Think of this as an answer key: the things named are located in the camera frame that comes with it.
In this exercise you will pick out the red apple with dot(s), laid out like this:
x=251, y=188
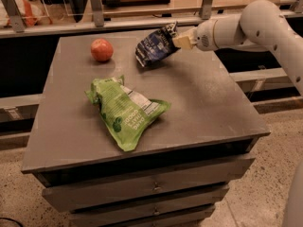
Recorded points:
x=101, y=50

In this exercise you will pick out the black wooden handled tool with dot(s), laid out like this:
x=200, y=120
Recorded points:
x=124, y=3

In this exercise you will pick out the middle metal bracket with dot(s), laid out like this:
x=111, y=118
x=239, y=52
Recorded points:
x=98, y=18

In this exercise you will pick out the grey metal rail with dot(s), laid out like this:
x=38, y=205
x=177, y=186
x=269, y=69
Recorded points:
x=79, y=28

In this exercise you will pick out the left metal bracket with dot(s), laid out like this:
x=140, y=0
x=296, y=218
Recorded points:
x=14, y=14

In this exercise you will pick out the grey drawer cabinet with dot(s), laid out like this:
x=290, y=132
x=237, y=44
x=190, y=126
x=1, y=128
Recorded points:
x=209, y=115

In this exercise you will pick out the blue chip bag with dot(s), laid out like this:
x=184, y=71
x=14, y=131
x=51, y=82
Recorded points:
x=157, y=46

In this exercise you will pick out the orange white bag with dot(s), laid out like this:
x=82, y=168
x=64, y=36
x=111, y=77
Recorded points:
x=30, y=13

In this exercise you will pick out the top drawer front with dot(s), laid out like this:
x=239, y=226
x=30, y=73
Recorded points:
x=125, y=187

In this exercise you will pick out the middle drawer front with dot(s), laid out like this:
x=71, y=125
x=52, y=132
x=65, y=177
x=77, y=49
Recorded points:
x=151, y=207

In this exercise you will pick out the drawer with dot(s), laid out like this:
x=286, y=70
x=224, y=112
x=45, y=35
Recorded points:
x=171, y=218
x=151, y=207
x=125, y=187

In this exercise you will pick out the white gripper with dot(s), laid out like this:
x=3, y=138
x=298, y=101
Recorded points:
x=204, y=35

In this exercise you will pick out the right metal bracket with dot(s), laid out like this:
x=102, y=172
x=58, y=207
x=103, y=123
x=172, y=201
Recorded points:
x=205, y=9

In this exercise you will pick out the metal bracket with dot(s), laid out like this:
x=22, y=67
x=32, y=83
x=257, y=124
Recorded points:
x=98, y=18
x=14, y=14
x=205, y=9

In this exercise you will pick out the green chip bag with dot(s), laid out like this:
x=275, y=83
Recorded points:
x=125, y=112

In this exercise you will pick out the bottom drawer front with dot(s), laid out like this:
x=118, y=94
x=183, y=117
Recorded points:
x=171, y=218

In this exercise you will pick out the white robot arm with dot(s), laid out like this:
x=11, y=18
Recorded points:
x=261, y=26

